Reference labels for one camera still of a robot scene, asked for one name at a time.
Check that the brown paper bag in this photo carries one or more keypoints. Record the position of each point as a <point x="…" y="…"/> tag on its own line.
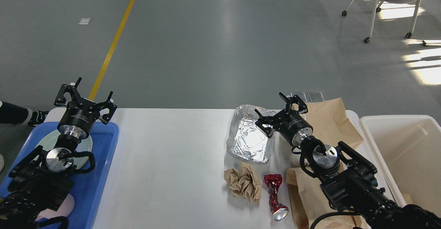
<point x="331" y="124"/>
<point x="308" y="203"/>

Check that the pink mug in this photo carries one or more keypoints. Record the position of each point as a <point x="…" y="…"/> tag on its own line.
<point x="64" y="210"/>

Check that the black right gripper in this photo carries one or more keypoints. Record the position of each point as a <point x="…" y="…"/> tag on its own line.
<point x="293" y="128"/>

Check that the grey floor outlet plate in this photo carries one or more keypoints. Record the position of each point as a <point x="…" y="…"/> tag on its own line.
<point x="309" y="97"/>

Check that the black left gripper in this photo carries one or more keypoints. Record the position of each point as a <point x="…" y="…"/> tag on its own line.
<point x="80" y="115"/>

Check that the white plastic bin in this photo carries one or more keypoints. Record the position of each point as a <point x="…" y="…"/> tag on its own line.
<point x="408" y="155"/>

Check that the crushed red soda can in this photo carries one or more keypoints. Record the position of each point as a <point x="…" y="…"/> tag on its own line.
<point x="273" y="182"/>

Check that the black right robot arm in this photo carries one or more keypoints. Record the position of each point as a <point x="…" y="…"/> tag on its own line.
<point x="347" y="178"/>

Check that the aluminium foil tray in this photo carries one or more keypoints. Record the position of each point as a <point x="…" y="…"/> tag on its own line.
<point x="246" y="141"/>

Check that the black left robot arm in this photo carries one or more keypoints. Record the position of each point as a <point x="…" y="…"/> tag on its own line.
<point x="42" y="179"/>

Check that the person leg dark jeans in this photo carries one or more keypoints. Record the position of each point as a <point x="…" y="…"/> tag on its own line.
<point x="13" y="114"/>

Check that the pink plate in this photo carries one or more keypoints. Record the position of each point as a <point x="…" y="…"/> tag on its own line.
<point x="81" y="161"/>

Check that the green plate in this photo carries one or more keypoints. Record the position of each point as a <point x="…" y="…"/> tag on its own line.
<point x="48" y="142"/>

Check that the brown paper bag upper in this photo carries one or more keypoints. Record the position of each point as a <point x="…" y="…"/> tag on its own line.
<point x="331" y="124"/>

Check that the black green sneaker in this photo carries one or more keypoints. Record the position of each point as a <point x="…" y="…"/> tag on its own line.
<point x="37" y="117"/>

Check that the crumpled brown paper ball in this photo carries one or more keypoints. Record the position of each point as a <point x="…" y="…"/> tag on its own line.
<point x="244" y="182"/>

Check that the brown paper bag lower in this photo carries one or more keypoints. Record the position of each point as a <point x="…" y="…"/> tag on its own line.
<point x="308" y="203"/>

